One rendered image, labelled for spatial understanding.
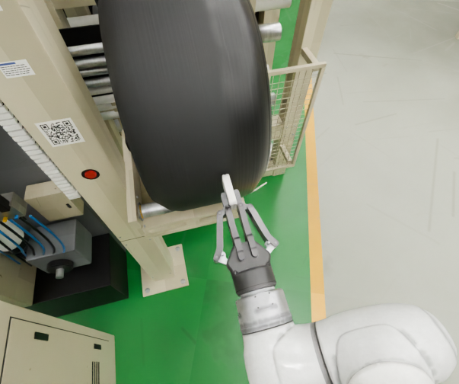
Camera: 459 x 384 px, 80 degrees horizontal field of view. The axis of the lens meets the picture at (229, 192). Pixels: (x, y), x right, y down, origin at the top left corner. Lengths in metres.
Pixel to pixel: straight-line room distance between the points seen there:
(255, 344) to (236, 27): 0.53
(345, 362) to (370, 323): 0.06
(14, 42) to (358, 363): 0.71
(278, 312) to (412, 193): 2.00
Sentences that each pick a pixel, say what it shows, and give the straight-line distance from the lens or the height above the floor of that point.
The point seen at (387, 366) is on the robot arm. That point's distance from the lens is 0.43.
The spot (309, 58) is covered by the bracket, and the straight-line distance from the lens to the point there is 1.39.
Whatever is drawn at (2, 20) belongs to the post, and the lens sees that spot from 0.63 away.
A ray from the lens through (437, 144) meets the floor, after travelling 2.86.
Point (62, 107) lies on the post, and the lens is 0.70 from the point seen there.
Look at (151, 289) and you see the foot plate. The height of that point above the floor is 0.01.
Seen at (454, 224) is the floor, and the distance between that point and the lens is 2.41.
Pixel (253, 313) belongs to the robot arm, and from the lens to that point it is 0.48.
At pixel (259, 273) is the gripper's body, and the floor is 1.21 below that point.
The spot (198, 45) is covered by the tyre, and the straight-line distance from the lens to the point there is 0.53.
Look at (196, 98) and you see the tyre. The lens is 0.51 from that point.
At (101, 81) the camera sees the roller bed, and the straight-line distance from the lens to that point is 1.14.
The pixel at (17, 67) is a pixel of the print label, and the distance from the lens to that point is 0.67.
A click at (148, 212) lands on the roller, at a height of 0.91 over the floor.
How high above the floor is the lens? 1.68
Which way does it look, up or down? 57 degrees down
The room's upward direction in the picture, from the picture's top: straight up
